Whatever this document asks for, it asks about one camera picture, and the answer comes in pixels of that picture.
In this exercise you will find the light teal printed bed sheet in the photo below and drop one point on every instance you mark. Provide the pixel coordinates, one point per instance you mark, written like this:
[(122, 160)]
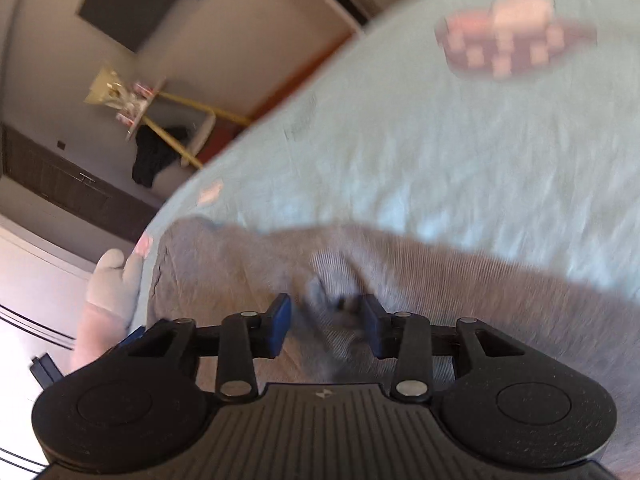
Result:
[(425, 150)]

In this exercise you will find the grey pants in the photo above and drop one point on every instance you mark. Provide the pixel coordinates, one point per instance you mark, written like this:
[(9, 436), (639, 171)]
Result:
[(500, 290)]

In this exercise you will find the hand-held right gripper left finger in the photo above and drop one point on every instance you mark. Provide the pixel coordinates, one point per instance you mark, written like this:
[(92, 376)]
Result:
[(280, 325)]

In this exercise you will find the wall-mounted black television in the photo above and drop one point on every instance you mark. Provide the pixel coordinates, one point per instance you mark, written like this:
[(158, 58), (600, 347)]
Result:
[(130, 0)]

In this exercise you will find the black garment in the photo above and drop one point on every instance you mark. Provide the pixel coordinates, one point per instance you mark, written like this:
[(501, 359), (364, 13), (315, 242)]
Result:
[(150, 155)]

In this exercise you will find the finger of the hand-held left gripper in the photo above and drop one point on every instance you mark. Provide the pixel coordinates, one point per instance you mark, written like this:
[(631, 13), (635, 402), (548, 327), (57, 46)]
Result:
[(132, 336)]

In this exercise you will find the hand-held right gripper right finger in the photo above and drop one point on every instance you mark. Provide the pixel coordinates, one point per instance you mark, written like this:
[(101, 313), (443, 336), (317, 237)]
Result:
[(372, 325)]

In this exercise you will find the yellow-legged table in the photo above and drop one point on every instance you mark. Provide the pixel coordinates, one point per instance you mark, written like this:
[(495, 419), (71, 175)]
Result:
[(150, 105)]

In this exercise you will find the person's left hand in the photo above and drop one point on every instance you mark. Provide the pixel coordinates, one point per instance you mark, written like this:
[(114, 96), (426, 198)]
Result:
[(112, 280)]

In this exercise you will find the white tub chair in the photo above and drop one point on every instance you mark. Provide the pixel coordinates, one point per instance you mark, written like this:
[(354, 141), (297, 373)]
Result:
[(202, 132)]

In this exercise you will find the dark wooden cabinet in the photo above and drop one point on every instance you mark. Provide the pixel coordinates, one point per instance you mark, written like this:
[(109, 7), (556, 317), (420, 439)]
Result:
[(60, 185)]

